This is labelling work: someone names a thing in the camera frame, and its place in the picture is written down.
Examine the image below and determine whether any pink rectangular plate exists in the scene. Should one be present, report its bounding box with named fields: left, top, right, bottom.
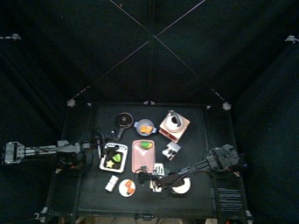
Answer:
left=130, top=139, right=156, bottom=174

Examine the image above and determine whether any orange toy shrimp piece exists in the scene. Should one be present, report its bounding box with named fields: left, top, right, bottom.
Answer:
left=124, top=179, right=136, bottom=196

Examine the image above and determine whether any round white plate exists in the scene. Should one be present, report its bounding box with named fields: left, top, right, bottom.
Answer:
left=117, top=178, right=136, bottom=198

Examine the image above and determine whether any green toy sushi piece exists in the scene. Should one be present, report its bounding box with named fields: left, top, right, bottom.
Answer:
left=138, top=140, right=154, bottom=150

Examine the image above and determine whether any orange toy food piece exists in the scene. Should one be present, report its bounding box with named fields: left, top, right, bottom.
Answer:
left=138, top=125, right=154, bottom=135

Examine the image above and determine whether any white tray with black inside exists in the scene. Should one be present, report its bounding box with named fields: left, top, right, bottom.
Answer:
left=97, top=142, right=128, bottom=174

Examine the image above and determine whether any small white striped box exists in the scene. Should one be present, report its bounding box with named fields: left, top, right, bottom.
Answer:
left=153, top=163, right=165, bottom=177

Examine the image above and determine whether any round white bowl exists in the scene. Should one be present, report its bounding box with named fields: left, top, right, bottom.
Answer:
left=170, top=178, right=192, bottom=195

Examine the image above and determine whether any small black toy frying pan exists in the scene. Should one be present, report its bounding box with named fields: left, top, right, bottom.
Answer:
left=112, top=112, right=134, bottom=140

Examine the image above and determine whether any small white rectangular block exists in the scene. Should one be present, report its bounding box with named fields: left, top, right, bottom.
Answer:
left=104, top=175, right=118, bottom=193

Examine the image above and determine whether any small white box with black items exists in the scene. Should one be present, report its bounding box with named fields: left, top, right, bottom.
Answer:
left=161, top=141, right=182, bottom=161

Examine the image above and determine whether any blue-grey toy pot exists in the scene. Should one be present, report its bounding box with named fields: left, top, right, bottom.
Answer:
left=133, top=118, right=158, bottom=137

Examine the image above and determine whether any white text label sticker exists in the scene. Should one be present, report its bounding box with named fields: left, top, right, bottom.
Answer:
left=216, top=186, right=244, bottom=214

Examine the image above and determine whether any white and brown toy coffee machine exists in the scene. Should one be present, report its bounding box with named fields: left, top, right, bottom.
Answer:
left=157, top=109, right=192, bottom=144

